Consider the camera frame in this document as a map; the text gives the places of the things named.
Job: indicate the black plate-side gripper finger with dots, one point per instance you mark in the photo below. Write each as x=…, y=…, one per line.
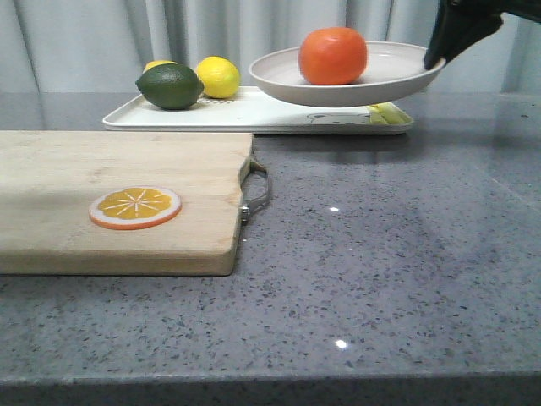
x=458, y=26

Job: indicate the white round plate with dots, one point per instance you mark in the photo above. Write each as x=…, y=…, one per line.
x=395, y=70

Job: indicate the orange fruit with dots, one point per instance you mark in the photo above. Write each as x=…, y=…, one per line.
x=333, y=56

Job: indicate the yellow item on tray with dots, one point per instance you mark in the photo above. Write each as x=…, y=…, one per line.
x=387, y=114

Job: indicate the white bear tray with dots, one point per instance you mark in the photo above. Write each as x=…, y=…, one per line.
x=251, y=111

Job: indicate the yellow lemon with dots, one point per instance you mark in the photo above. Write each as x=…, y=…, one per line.
x=155, y=63
x=220, y=77

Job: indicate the green lime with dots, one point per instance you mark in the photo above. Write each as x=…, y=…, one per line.
x=170, y=86

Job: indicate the rear yellow lemon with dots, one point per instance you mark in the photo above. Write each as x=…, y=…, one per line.
x=155, y=63

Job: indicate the orange slice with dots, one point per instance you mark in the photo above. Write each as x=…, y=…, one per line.
x=135, y=207

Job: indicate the grey curtain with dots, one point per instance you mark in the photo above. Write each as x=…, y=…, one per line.
x=102, y=46

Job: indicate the wooden cutting board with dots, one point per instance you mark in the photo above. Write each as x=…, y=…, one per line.
x=50, y=178

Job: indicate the metal cutting board handle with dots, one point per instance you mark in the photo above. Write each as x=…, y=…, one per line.
x=258, y=186

